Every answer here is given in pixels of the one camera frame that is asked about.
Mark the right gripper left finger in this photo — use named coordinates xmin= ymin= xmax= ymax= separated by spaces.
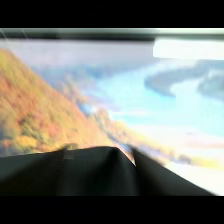
xmin=68 ymin=146 xmax=139 ymax=197

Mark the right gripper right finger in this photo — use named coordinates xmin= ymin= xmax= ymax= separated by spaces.
xmin=132 ymin=147 xmax=214 ymax=197

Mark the black long-sleeved shirt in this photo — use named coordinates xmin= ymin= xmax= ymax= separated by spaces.
xmin=0 ymin=146 xmax=113 ymax=197

